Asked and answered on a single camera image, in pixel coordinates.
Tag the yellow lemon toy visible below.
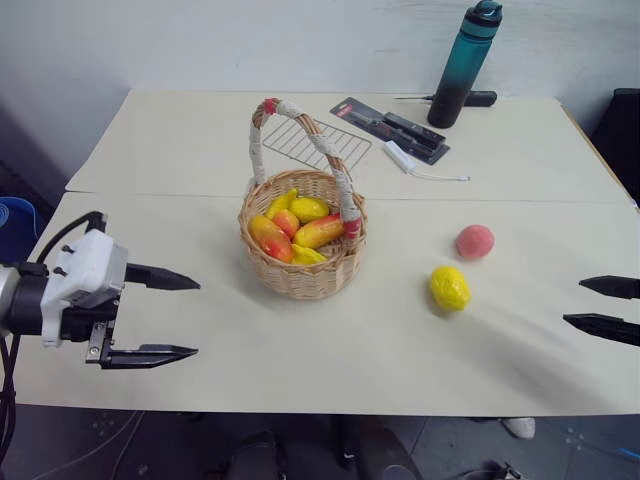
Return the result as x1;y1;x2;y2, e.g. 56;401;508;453
289;197;331;224
430;266;472;312

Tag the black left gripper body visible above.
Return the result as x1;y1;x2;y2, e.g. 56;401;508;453
61;292;126;369

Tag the blue plastic bin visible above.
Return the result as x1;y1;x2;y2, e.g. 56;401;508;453
0;196;45;265

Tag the large orange red mango toy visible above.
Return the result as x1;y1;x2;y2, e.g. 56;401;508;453
292;213;346;250
248;214;295;264

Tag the metal wire rack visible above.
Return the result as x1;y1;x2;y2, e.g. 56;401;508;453
261;110;374;171

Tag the small red orange mango toy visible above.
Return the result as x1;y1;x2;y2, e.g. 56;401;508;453
271;208;301;241

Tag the yellow banana toy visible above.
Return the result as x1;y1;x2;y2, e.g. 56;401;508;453
290;243;329;266
264;188;300;220

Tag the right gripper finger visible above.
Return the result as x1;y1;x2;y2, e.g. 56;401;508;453
578;275;640;301
562;313;640;348

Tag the white adapter with cable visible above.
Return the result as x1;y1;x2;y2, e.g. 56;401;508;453
382;140;472;183

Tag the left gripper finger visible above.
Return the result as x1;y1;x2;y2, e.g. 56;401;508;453
101;343;200;371
124;262;202;293

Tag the black knife package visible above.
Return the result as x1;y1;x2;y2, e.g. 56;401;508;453
329;96;453;165

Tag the black handled screwdriver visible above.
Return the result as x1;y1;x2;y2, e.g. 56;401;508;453
394;90;498;108

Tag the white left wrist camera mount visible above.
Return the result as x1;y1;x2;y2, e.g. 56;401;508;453
40;228;129;348

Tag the pink peach toy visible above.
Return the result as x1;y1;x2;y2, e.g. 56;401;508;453
454;224;496;262

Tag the teal black water bottle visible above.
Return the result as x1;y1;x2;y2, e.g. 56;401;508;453
426;0;504;129

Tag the wicker basket with handle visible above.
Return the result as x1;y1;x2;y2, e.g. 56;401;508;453
237;97;367;302

